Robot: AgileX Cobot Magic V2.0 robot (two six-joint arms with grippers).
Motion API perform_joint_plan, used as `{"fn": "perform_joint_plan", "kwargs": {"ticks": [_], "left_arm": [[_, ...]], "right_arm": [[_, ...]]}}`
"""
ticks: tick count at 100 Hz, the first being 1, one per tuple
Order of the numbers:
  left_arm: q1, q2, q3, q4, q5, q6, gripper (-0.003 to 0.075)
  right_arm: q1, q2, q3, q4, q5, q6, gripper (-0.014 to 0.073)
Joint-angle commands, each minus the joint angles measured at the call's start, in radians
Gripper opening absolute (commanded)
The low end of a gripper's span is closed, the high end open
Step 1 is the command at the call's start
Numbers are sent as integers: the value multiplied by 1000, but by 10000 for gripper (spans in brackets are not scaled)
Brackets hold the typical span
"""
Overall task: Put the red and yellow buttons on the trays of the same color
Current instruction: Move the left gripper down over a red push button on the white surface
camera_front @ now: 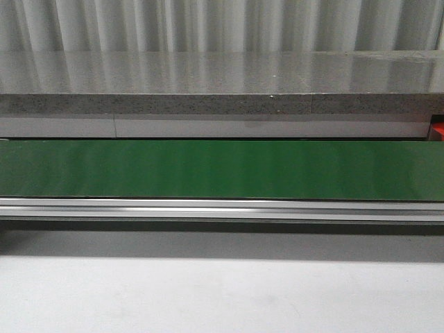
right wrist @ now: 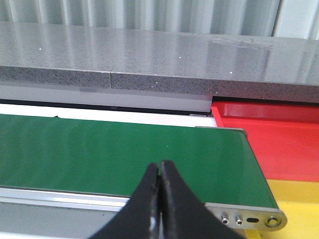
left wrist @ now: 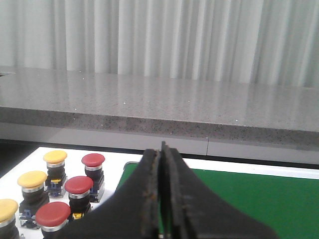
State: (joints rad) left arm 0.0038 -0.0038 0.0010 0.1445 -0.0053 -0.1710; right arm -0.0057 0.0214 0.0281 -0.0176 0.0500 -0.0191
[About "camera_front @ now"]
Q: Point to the green conveyor belt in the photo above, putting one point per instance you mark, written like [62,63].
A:
[276,169]

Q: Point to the grey stone counter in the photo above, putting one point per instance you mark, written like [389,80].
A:
[313,95]

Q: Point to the red box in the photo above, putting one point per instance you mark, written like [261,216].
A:
[436,132]

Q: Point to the white pleated curtain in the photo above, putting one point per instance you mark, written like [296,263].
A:
[227,26]

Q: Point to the aluminium conveyor frame rail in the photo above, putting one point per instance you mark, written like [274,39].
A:
[288,211]

